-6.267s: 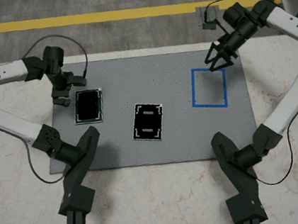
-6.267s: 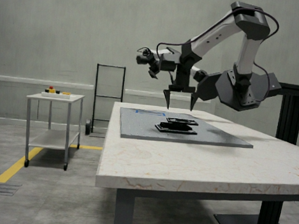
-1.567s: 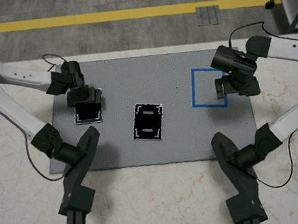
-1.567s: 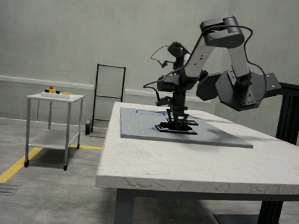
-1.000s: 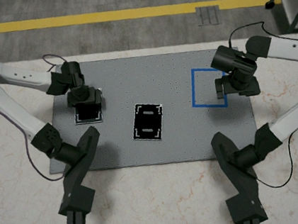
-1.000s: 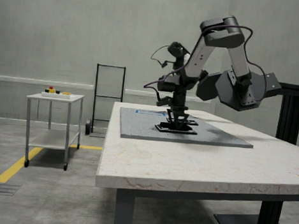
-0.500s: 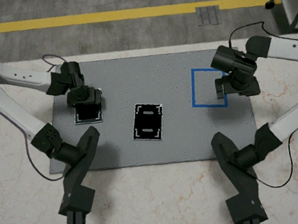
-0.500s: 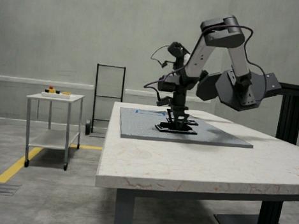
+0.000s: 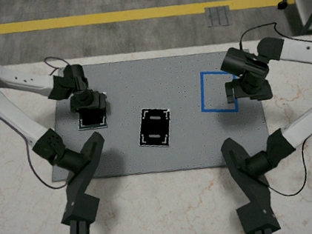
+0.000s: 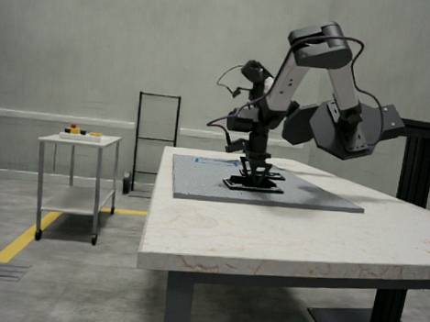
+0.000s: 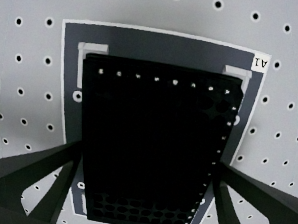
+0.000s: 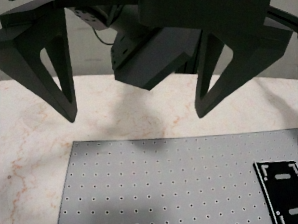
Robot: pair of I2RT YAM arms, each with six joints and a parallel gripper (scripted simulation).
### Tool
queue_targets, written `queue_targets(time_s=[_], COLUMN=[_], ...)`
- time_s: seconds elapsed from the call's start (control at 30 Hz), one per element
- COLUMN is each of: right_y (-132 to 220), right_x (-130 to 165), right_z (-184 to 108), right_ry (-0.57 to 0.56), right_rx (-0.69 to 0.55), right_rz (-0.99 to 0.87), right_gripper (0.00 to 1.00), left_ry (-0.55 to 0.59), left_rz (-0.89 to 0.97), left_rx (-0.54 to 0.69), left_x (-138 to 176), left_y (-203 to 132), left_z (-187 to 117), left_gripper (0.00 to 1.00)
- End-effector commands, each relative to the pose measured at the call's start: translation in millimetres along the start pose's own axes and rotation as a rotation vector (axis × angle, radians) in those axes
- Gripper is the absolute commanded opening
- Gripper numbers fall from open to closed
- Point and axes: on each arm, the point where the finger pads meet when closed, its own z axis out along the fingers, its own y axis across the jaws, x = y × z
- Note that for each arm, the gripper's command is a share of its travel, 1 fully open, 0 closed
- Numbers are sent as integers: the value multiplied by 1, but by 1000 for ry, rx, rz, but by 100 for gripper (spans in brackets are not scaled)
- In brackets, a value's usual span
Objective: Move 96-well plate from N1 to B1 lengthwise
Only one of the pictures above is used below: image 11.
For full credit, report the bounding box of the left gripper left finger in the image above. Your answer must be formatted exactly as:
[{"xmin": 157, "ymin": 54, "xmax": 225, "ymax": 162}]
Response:
[{"xmin": 0, "ymin": 140, "xmax": 81, "ymax": 224}]

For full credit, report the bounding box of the black well plate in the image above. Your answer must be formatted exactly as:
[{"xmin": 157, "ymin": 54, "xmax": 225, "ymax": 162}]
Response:
[{"xmin": 81, "ymin": 53, "xmax": 245, "ymax": 224}]

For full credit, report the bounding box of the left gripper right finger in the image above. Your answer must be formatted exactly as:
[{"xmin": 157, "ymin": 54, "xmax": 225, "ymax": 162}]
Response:
[{"xmin": 212, "ymin": 161, "xmax": 298, "ymax": 224}]

